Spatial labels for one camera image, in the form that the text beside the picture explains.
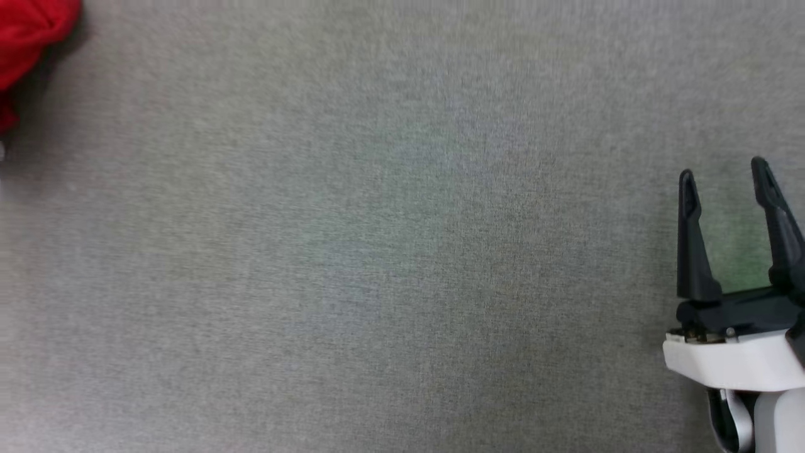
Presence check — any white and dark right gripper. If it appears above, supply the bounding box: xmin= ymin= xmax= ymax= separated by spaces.
xmin=663 ymin=157 xmax=805 ymax=393

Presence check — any grey fabric bed surface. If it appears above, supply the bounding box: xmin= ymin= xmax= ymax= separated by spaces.
xmin=0 ymin=0 xmax=805 ymax=453

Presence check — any red and white garment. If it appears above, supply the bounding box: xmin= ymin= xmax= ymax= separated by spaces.
xmin=0 ymin=0 xmax=83 ymax=131

